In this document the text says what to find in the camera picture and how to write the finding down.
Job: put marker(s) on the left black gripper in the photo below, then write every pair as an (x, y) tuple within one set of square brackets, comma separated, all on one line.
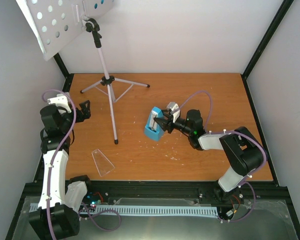
[(86, 112)]

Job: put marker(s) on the black aluminium frame rail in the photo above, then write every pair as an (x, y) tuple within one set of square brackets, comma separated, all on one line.
[(203, 192)]

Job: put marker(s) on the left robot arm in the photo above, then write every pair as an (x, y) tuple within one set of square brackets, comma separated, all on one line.
[(57, 213)]

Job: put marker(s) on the clear plastic metronome cover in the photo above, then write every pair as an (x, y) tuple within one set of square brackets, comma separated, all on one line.
[(103, 165)]

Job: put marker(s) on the right black corner post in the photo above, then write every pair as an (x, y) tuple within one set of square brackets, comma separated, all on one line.
[(272, 28)]

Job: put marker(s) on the light blue cable duct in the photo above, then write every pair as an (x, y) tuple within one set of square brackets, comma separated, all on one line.
[(152, 211)]

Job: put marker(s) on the blue metronome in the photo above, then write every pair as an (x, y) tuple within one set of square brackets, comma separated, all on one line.
[(152, 130)]

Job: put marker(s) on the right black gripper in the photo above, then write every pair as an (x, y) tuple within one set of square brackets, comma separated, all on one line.
[(165, 122)]

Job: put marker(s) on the metal base plate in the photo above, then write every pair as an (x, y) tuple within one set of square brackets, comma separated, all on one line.
[(257, 220)]

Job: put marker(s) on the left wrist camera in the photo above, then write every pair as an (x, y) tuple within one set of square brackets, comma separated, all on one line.
[(61, 102)]

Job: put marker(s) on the left black corner post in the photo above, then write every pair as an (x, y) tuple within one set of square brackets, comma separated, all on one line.
[(68, 76)]

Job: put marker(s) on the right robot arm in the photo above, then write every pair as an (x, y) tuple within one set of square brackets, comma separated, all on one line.
[(244, 153)]

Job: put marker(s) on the white perforated music stand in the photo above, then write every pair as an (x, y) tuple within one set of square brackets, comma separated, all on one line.
[(55, 23)]

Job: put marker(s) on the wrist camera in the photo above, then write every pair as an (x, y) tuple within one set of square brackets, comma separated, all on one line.
[(173, 110), (61, 102)]

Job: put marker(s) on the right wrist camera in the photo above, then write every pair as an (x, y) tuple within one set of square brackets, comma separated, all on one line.
[(173, 110)]

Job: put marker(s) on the black corner post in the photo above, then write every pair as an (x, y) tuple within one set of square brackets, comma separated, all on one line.
[(272, 28), (68, 76)]

